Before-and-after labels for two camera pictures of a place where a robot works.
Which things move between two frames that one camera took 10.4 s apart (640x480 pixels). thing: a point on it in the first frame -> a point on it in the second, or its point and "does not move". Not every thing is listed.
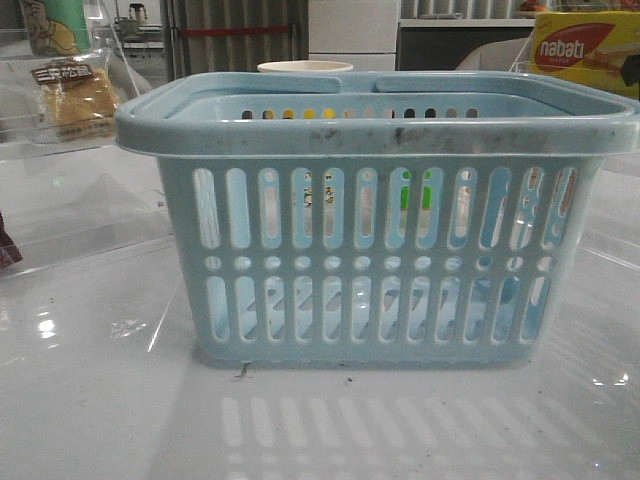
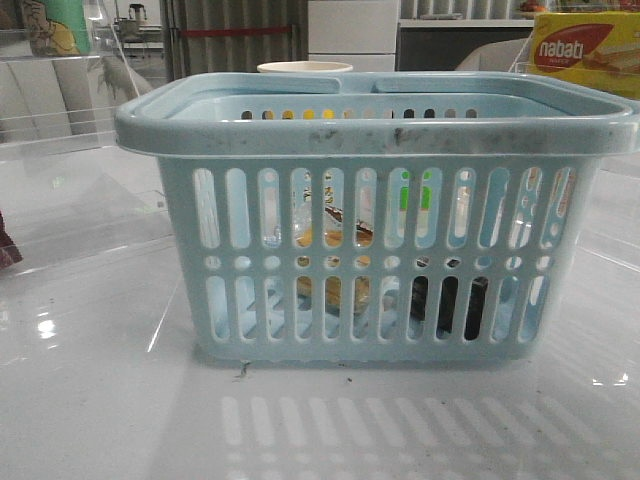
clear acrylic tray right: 611,226 does not move
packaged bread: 77,99 -> 334,234
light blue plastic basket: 425,219 does not move
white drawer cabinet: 362,33 does not move
